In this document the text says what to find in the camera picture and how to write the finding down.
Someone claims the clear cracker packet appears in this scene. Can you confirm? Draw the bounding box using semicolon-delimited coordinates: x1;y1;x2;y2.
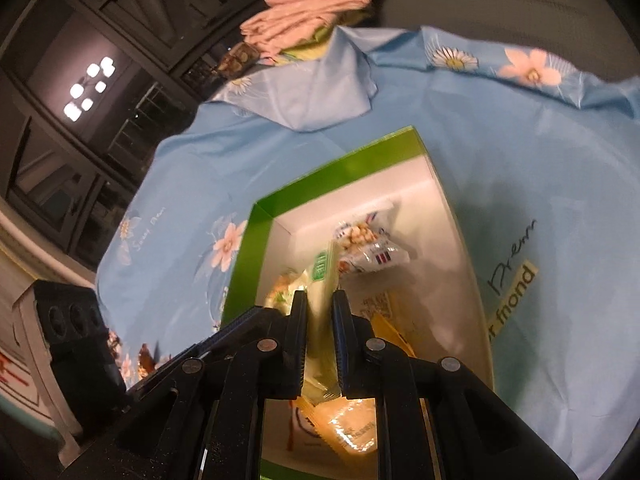
310;397;381;467

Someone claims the white peanut packet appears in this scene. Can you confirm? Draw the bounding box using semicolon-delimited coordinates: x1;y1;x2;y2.
332;200;412;276

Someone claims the white cabinet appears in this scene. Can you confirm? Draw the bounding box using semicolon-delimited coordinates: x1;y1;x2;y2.
0;252;87;463

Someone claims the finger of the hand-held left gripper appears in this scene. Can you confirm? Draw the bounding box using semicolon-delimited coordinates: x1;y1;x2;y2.
127;306;290;402

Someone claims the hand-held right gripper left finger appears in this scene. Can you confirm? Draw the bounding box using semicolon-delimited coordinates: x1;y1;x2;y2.
57;290;309;480

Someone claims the small yellow snack packet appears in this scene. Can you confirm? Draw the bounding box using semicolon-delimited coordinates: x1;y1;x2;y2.
359;294;420;357

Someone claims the pale green snack packet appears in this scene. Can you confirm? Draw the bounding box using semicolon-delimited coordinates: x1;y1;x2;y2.
304;239;345;403
262;267;311;317

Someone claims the green cardboard box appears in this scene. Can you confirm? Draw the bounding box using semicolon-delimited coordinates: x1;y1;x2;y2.
220;125;497;480

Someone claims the dark framed window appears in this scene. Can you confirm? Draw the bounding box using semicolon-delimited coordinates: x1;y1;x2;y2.
0;0;283;273

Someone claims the brown patterned pouch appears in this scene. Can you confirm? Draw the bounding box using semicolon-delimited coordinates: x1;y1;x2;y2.
215;42;261;78

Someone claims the pink folded cloth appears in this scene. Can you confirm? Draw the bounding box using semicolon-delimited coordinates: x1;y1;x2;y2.
240;0;373;61

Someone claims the blue floral bedsheet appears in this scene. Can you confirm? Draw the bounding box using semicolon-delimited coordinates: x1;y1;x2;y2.
95;25;640;480

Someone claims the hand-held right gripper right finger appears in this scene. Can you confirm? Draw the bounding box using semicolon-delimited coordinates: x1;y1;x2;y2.
332;289;577;480

